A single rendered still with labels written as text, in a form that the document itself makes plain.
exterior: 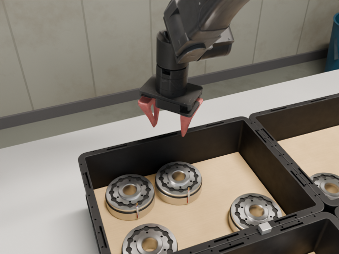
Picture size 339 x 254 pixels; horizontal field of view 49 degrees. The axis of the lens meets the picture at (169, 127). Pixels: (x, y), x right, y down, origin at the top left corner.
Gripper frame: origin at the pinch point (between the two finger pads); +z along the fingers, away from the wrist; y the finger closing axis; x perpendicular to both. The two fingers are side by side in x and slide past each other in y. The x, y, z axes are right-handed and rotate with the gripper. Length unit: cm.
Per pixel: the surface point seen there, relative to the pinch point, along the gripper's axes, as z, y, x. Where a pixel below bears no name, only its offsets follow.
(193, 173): 13.3, -5.2, -2.5
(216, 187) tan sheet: 16.3, -10.7, -3.5
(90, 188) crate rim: 7.1, 9.0, 15.4
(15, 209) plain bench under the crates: 31.2, 35.9, 13.2
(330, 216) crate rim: 5.4, -32.6, 3.6
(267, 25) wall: 64, 14, -206
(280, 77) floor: 100, -4, -203
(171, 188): 13.7, -2.4, 3.2
